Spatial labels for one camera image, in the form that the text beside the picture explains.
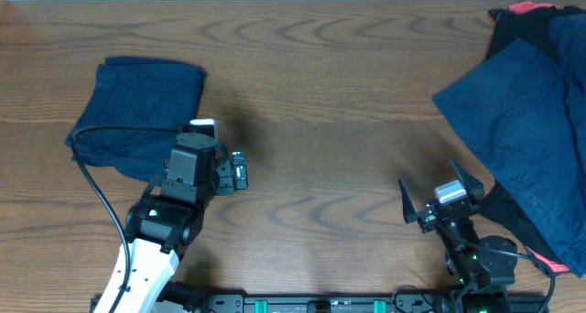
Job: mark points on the dark blue shorts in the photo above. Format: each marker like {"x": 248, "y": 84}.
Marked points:
{"x": 155, "y": 94}

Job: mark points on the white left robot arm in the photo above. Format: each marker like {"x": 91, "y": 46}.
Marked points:
{"x": 164, "y": 222}

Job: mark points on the black garment in pile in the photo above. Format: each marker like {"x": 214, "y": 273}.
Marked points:
{"x": 499, "y": 205}

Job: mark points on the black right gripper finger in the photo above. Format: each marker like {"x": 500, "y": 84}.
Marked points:
{"x": 473, "y": 186}
{"x": 408, "y": 209}

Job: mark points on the dark blue garment in pile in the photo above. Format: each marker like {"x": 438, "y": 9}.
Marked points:
{"x": 523, "y": 117}

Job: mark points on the red garment in pile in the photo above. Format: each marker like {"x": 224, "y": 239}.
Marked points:
{"x": 528, "y": 6}

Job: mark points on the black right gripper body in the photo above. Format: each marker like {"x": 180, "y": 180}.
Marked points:
{"x": 429, "y": 222}

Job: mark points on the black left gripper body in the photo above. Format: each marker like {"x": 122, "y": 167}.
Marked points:
{"x": 225, "y": 184}

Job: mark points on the blue garment at right edge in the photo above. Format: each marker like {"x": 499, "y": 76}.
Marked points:
{"x": 568, "y": 36}

